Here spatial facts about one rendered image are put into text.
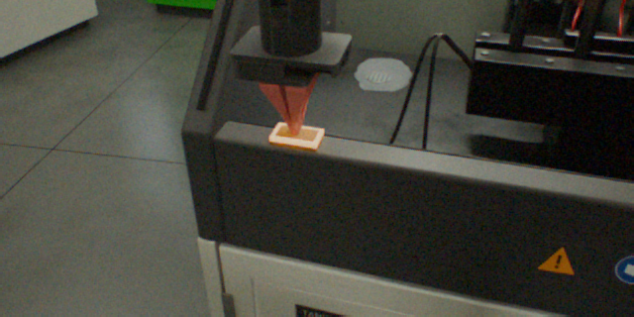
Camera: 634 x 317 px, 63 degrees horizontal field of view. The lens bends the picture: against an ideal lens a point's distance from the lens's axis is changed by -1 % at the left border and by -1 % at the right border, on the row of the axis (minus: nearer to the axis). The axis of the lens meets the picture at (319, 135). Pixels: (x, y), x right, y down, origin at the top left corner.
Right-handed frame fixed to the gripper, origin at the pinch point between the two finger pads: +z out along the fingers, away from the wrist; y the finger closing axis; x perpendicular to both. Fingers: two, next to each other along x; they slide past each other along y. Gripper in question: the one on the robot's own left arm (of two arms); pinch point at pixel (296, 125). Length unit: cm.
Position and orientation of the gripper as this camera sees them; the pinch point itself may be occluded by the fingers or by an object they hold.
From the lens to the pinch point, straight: 53.7
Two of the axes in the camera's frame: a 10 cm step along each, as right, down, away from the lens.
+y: -9.6, -1.4, 2.3
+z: 0.2, 8.2, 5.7
